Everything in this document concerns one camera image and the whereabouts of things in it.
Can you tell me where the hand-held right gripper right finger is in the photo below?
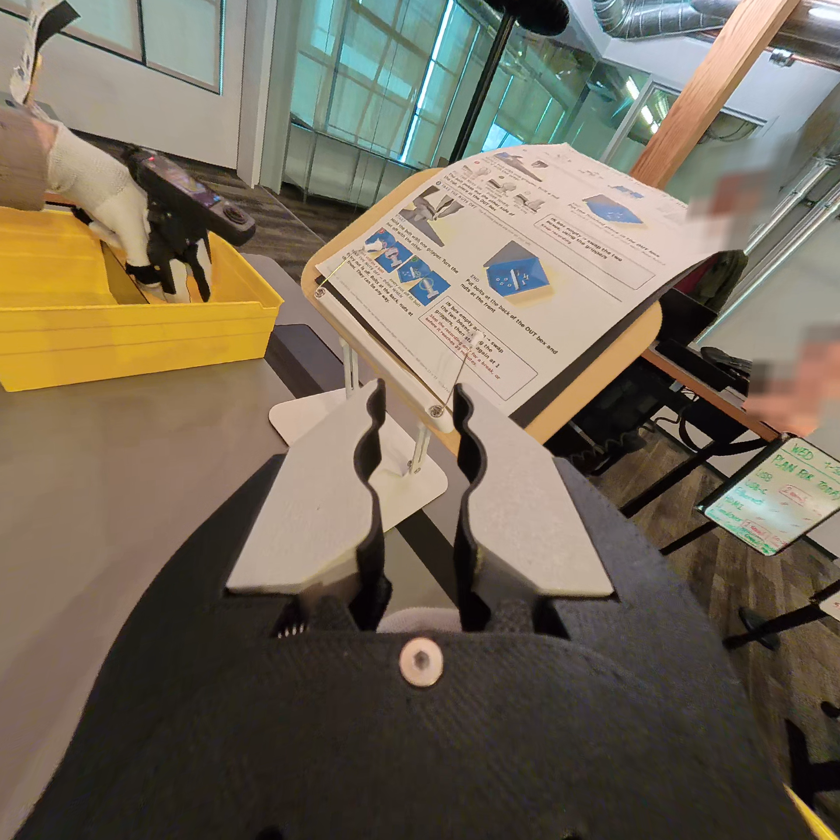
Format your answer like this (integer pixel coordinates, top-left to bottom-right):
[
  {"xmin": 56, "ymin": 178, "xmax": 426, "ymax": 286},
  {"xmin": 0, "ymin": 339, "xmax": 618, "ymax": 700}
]
[{"xmin": 453, "ymin": 384, "xmax": 615, "ymax": 628}]

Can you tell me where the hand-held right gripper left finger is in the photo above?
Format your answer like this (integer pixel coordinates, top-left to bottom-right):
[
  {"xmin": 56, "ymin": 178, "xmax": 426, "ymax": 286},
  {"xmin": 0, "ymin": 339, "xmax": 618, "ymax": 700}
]
[{"xmin": 226, "ymin": 381, "xmax": 389, "ymax": 628}]

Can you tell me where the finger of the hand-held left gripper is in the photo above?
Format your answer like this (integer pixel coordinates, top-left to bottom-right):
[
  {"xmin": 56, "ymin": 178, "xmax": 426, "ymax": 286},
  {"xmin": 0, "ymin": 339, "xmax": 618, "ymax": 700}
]
[
  {"xmin": 191, "ymin": 241, "xmax": 215, "ymax": 301},
  {"xmin": 161, "ymin": 256, "xmax": 193, "ymax": 304}
]

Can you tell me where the person's left forearm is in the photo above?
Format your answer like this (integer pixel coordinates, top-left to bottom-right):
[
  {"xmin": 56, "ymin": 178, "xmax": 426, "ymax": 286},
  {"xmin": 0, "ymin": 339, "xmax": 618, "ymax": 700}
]
[{"xmin": 0, "ymin": 105, "xmax": 60, "ymax": 211}]

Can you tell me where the person's left hand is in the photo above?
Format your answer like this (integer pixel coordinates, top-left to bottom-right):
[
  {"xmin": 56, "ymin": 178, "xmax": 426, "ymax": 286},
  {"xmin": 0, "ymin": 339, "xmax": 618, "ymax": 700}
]
[{"xmin": 46, "ymin": 121, "xmax": 156, "ymax": 270}]

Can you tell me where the wooden document stand white base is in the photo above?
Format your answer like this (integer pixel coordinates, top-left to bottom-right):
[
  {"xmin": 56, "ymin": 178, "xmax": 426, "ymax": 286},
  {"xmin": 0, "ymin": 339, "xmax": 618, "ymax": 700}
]
[{"xmin": 269, "ymin": 142, "xmax": 697, "ymax": 515}]

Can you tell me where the black office chair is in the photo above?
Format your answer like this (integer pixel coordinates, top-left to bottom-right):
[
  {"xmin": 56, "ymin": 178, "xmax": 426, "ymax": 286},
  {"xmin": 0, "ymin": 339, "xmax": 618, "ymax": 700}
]
[{"xmin": 565, "ymin": 355, "xmax": 697, "ymax": 476}]

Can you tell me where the black backing board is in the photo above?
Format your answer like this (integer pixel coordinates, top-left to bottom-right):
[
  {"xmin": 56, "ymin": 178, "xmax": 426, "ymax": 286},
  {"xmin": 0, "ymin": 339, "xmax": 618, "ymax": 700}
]
[{"xmin": 510, "ymin": 296, "xmax": 664, "ymax": 427}]

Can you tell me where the background wooden desk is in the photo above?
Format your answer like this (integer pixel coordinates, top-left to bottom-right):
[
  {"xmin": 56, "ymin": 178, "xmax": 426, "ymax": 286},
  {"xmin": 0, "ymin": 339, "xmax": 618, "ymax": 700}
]
[{"xmin": 617, "ymin": 342, "xmax": 788, "ymax": 552}]

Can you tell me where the printed instruction sheet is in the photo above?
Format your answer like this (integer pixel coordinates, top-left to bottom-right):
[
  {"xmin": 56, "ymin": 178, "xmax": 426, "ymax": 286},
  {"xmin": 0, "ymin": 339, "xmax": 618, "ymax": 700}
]
[{"xmin": 315, "ymin": 142, "xmax": 697, "ymax": 414}]

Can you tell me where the black laptop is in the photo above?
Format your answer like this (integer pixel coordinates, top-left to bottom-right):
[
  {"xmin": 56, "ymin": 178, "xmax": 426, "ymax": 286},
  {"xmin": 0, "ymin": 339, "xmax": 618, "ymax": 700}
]
[{"xmin": 657, "ymin": 250, "xmax": 752, "ymax": 353}]

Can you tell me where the black floor lamp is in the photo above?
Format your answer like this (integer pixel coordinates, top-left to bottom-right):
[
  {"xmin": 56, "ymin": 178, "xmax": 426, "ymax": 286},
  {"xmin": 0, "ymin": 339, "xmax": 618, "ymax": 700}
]
[{"xmin": 453, "ymin": 0, "xmax": 572, "ymax": 165}]

